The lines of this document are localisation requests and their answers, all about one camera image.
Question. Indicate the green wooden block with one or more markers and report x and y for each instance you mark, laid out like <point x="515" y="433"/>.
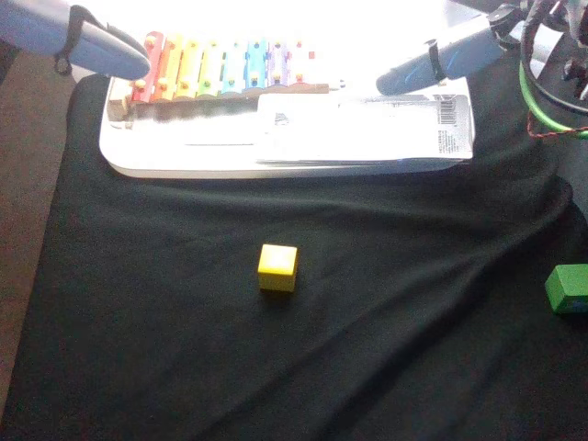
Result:
<point x="569" y="289"/>

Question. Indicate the silver deli blister pack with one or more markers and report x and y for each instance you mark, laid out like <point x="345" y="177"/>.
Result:
<point x="367" y="128"/>

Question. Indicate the yellow wooden cube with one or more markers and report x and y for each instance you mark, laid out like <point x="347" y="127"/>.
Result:
<point x="277" y="268"/>

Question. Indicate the rainbow wooden xylophone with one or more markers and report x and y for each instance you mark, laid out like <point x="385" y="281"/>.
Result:
<point x="202" y="69"/>

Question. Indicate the white plastic box lid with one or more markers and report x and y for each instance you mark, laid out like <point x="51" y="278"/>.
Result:
<point x="206" y="151"/>

